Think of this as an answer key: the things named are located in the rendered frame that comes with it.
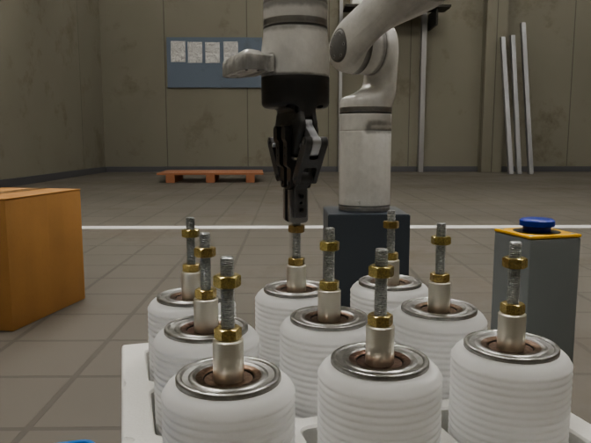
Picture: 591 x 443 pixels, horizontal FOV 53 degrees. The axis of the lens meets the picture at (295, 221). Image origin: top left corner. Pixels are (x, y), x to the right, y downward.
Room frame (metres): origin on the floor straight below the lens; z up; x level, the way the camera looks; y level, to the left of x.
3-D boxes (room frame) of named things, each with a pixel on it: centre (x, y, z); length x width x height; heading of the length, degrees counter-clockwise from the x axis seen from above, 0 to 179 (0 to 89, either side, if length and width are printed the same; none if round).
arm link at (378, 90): (1.07, -0.13, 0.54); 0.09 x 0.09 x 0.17; 28
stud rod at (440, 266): (0.59, -0.15, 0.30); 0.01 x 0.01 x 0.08
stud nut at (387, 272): (0.44, -0.07, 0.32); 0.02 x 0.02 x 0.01; 3
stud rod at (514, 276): (0.48, -0.18, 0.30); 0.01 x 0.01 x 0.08
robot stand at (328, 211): (1.07, -0.12, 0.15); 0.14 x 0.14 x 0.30; 1
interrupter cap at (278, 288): (0.67, 0.00, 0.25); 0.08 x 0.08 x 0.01
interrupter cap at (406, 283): (0.71, -0.11, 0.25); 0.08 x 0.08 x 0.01
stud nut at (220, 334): (0.41, 0.05, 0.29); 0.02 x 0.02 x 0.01; 70
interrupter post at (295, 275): (0.67, 0.00, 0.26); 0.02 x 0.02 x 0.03
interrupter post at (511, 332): (0.48, -0.18, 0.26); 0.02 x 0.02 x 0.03
